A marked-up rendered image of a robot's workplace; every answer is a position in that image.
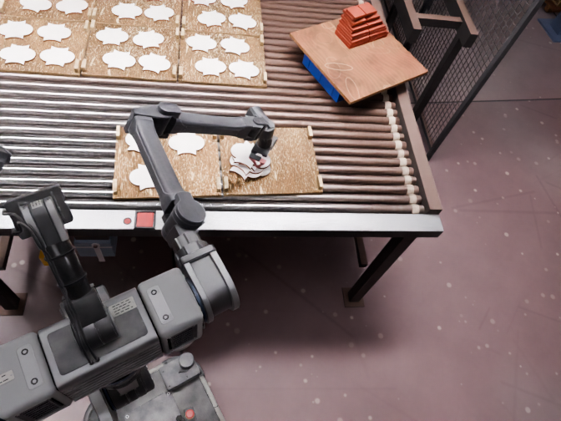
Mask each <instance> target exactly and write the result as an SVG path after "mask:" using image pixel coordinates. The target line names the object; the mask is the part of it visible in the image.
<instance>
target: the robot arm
mask: <svg viewBox="0 0 561 421"><path fill-rule="evenodd" d="M274 131H275V124H274V123H273V122H272V121H271V120H269V119H268V117H267V116H266V115H265V113H264V112H263V110H262V109H261V107H260V106H254V107H252V108H249V109H248V111H247V112H246V114H245V117H242V116H239V117H223V116H214V115H207V114H191V113H184V112H181V110H180V108H179V106H178V105H177V104H171V103H164V102H160V103H159V104H156V105H154V104H152V105H148V106H143V107H138V108H133V109H132V110H131V114H130V116H129V119H128V120H127V122H126V125H125V126H124V132H125V133H126V134H130V135H132V137H133V138H134V141H135V143H136V145H137V146H138V149H139V152H140V154H141V156H142V158H143V161H144V163H145V166H146V168H147V170H148V172H149V175H150V178H151V180H152V181H153V184H154V187H155V189H156V191H157V193H158V196H159V200H160V203H161V208H162V211H163V212H164V214H163V215H162V217H161V218H162V220H163V222H164V225H163V227H162V229H161V233H162V236H163V238H164V239H165V240H166V241H167V242H168V244H169V247H170V248H172V249H173V251H174V258H175V261H176V263H177V265H178V267H179V269H180V270H181V272H182V274H183V275H184V264H185V263H186V262H189V261H192V260H194V259H196V258H198V257H200V256H203V255H205V254H207V253H209V252H211V251H216V249H215V247H214V245H213V244H211V245H208V243H207V241H202V240H201V238H200V235H199V234H198V232H199V230H197V229H198V228H199V227H201V226H202V225H203V224H204V223H205V221H204V220H205V217H206V213H205V209H204V207H203V206H202V205H201V204H200V203H199V202H198V201H196V200H194V198H193V196H192V195H191V193H190V192H188V191H184V190H183V188H182V186H181V184H180V182H179V180H178V178H177V176H176V174H175V172H174V169H173V167H172V165H171V164H170V162H169V158H168V156H167V154H166V153H165V151H164V148H163V145H162V144H161V142H160V140H159V139H168V137H169V135H170V134H177V133H191V134H216V135H229V136H234V137H237V138H239V139H243V140H246V141H253V140H256V142H255V144H254V146H253V148H252V149H251V152H250V155H249V159H250V160H251V161H252V162H253V163H254V165H255V167H256V168H260V167H261V166H262V165H264V164H265V163H266V160H264V159H262V158H261V157H260V156H259V155H256V154H257V153H258V154H261V155H262V156H264V157H267V155H268V154H269V152H270V151H271V150H272V149H273V148H274V146H275V143H276V142H277V140H278V137H276V136H274ZM256 161H258V162H260V164H259V165H257V164H256Z"/></svg>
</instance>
